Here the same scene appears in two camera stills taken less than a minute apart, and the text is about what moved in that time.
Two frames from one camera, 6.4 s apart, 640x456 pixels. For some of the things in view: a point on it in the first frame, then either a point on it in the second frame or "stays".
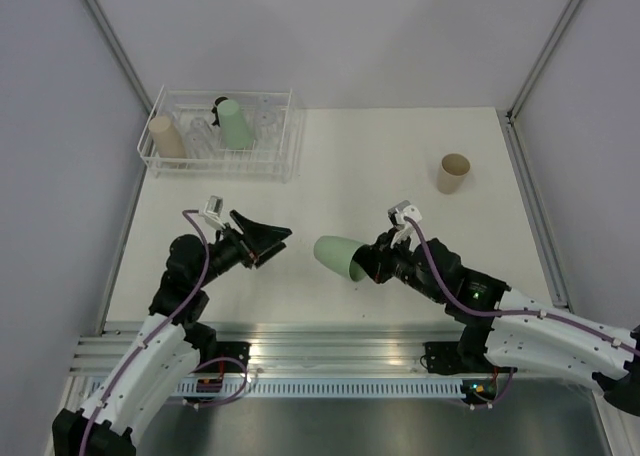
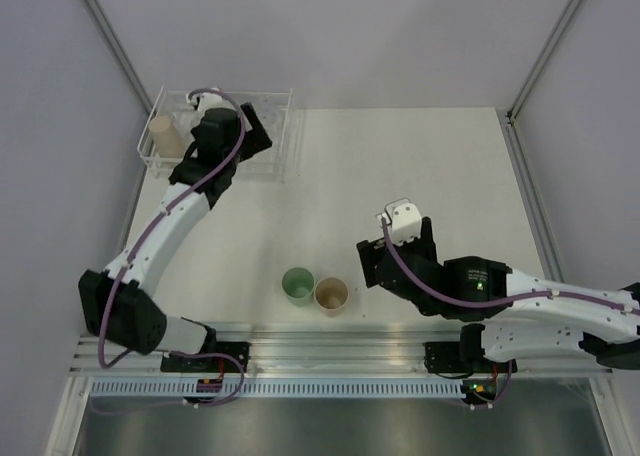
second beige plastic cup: (166, 138) stays
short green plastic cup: (338, 254) to (298, 284)
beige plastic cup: (452, 171) to (331, 295)
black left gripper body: (234, 249) to (255, 140)
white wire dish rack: (228, 134) stays
